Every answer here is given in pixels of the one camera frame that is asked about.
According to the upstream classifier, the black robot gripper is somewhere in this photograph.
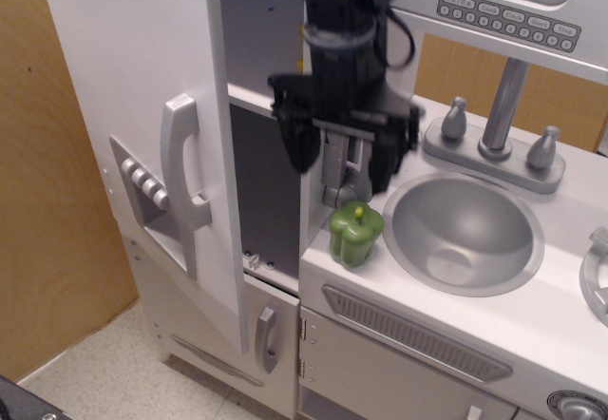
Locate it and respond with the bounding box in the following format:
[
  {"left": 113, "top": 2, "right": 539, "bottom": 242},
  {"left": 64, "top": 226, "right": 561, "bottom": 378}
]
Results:
[{"left": 268, "top": 42, "right": 423, "bottom": 195}]

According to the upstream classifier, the silver fridge door handle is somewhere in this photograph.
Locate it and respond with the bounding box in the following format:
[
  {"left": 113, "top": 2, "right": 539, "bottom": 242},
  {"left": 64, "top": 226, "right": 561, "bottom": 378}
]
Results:
[{"left": 160, "top": 93, "right": 212, "bottom": 280}]

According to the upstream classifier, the white fridge door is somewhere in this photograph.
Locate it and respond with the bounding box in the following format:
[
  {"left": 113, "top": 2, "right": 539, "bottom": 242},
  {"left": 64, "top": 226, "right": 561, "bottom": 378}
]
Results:
[{"left": 47, "top": 0, "right": 249, "bottom": 353}]

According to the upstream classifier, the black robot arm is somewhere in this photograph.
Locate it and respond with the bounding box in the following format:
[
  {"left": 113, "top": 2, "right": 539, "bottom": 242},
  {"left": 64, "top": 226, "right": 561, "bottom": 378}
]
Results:
[{"left": 268, "top": 0, "right": 424, "bottom": 207}]

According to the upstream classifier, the green toy bell pepper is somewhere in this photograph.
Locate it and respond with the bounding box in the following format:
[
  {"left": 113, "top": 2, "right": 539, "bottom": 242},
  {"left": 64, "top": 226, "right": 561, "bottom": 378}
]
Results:
[{"left": 329, "top": 200, "right": 384, "bottom": 268}]

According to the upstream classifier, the silver round sink basin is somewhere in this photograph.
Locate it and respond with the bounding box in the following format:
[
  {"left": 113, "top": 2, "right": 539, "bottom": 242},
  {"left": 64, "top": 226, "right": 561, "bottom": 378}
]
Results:
[{"left": 383, "top": 173, "right": 544, "bottom": 297}]

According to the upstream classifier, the silver toy faucet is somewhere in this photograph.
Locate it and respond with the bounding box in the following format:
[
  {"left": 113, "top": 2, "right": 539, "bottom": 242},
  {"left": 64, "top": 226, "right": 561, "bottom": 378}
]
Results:
[{"left": 423, "top": 58, "right": 565, "bottom": 195}]

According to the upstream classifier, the silver ice water dispenser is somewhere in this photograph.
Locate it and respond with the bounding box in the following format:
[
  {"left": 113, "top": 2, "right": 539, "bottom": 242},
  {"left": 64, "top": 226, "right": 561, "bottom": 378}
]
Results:
[{"left": 109, "top": 137, "right": 187, "bottom": 272}]

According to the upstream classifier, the white toy kitchen cabinet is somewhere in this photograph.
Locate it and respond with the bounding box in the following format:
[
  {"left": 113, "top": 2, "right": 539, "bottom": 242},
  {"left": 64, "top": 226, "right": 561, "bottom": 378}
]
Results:
[{"left": 216, "top": 0, "right": 608, "bottom": 420}]

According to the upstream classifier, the white toy microwave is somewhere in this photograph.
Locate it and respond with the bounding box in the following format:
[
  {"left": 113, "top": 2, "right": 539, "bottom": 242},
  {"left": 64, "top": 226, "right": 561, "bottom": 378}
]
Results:
[{"left": 392, "top": 0, "right": 607, "bottom": 84}]

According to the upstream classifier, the white oven door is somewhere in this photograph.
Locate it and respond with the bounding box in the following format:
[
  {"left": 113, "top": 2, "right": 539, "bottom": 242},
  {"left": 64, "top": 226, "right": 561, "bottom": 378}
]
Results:
[{"left": 299, "top": 308, "right": 518, "bottom": 419}]

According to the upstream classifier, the white lower freezer door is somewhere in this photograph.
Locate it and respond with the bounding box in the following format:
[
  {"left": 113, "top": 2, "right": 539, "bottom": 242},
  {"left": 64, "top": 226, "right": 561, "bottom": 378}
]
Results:
[{"left": 123, "top": 239, "right": 300, "bottom": 419}]

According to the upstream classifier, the silver oven vent panel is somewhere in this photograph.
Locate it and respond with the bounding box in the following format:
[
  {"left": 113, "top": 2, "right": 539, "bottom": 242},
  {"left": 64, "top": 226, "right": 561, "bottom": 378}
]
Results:
[{"left": 321, "top": 285, "right": 513, "bottom": 383}]

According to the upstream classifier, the brown wooden board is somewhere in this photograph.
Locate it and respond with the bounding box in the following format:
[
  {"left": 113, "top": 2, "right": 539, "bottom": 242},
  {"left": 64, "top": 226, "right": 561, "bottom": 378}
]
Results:
[{"left": 1, "top": 0, "right": 138, "bottom": 381}]

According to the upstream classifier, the silver oven knob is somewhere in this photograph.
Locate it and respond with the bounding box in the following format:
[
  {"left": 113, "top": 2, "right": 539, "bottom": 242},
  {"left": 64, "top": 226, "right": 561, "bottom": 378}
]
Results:
[{"left": 547, "top": 391, "right": 607, "bottom": 420}]

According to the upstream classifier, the black object bottom left corner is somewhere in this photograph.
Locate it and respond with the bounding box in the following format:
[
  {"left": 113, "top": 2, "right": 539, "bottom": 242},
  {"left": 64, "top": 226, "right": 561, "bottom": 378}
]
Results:
[{"left": 1, "top": 376, "right": 72, "bottom": 420}]

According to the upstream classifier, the gray toy wall phone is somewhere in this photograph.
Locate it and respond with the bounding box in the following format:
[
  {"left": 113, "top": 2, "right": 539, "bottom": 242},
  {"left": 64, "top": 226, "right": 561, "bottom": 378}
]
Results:
[{"left": 321, "top": 123, "right": 374, "bottom": 208}]

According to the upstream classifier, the silver lower freezer handle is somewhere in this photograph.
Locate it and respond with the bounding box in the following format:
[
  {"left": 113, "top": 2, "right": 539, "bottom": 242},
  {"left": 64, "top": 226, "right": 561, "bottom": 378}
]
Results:
[{"left": 255, "top": 307, "right": 276, "bottom": 374}]

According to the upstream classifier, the silver stove burner ring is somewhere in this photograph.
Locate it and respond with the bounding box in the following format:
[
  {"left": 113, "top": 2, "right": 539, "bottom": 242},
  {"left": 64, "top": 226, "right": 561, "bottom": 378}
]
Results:
[{"left": 579, "top": 227, "right": 608, "bottom": 327}]

